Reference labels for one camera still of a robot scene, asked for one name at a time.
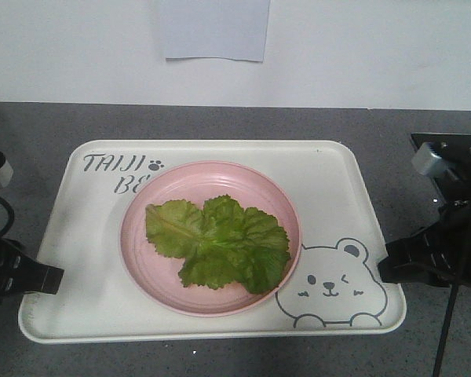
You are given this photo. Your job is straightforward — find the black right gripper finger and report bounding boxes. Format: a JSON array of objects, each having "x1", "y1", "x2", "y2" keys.
[{"x1": 378, "y1": 226, "x2": 455, "y2": 285}]

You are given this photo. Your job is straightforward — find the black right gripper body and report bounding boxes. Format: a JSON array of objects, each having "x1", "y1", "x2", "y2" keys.
[{"x1": 431, "y1": 175, "x2": 471, "y2": 287}]

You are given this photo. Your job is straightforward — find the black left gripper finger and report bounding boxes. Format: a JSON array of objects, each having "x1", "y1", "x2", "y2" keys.
[{"x1": 0, "y1": 239, "x2": 64, "y2": 304}]

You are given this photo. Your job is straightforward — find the cream bear serving tray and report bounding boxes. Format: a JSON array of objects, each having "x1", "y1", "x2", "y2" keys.
[{"x1": 18, "y1": 140, "x2": 407, "y2": 344}]

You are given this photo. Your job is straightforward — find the pink round plate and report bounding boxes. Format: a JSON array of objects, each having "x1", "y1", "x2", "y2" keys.
[{"x1": 120, "y1": 161, "x2": 301, "y2": 317}]

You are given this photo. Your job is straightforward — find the green lettuce leaf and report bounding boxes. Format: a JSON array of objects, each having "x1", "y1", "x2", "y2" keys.
[{"x1": 145, "y1": 195, "x2": 290, "y2": 295}]

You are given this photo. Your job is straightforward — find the black glass cooktop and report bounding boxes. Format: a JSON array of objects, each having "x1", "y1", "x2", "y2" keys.
[{"x1": 411, "y1": 133, "x2": 471, "y2": 202}]

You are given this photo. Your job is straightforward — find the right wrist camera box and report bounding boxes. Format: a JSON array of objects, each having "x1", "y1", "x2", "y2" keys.
[{"x1": 411, "y1": 142, "x2": 456, "y2": 178}]

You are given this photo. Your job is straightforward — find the white paper sheet on wall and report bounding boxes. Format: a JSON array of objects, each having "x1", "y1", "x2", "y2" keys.
[{"x1": 159, "y1": 0, "x2": 270, "y2": 63}]

